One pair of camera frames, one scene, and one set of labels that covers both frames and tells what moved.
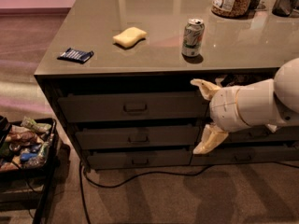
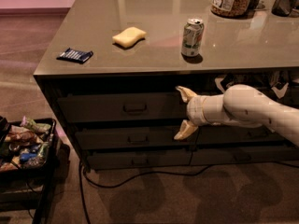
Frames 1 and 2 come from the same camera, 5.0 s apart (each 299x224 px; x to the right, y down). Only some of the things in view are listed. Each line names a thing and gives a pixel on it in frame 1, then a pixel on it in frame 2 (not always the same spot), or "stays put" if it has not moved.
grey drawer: x=136 y=136 stays put
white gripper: x=224 y=107 -> x=194 y=110
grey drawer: x=174 y=106 stays put
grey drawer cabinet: x=120 y=66 stays put
